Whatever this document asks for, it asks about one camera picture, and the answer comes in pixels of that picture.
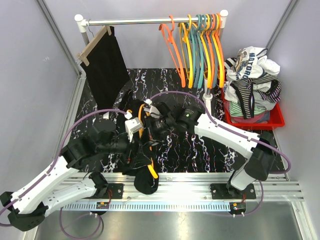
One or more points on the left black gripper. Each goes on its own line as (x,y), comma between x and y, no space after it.
(137,160)

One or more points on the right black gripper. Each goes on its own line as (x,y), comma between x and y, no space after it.
(155,138)

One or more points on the wrist white camera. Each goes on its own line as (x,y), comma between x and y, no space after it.
(132,125)
(150,109)

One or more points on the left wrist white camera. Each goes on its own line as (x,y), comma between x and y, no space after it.
(132,125)

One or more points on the white tank top navy trim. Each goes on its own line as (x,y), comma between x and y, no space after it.
(253,62)

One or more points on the beige wooden hanger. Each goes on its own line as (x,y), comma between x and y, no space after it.
(83,56)

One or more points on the purple striped garment pile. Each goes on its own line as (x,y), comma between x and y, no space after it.
(250,97)

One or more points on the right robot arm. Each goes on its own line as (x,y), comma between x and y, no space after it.
(257,149)

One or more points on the aluminium mounting rail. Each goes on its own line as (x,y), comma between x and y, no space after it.
(177,192)

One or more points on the red plastic bin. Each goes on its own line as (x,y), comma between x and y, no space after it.
(268,120)

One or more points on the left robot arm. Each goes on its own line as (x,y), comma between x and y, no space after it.
(29,206)

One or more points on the black marble patterned mat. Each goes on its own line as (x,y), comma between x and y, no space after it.
(181,152)

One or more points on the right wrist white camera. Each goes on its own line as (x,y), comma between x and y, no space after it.
(150,109)

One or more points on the teal empty hanger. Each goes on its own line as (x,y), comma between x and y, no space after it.
(200,61)
(195,55)

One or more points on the black garment on beige hanger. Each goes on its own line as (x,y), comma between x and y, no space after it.
(106,73)

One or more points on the metal clothes rack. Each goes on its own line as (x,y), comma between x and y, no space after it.
(89,29)

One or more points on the orange hanger with white top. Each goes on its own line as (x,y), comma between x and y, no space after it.
(170,42)

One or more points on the yellow empty hanger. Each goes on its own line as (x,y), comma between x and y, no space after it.
(204,28)

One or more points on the black white striped tank top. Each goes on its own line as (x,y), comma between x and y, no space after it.
(230,64)

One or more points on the yellow hanger with black top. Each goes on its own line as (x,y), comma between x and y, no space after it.
(140,132)

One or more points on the orange empty hanger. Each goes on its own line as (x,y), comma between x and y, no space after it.
(214,60)
(219,51)

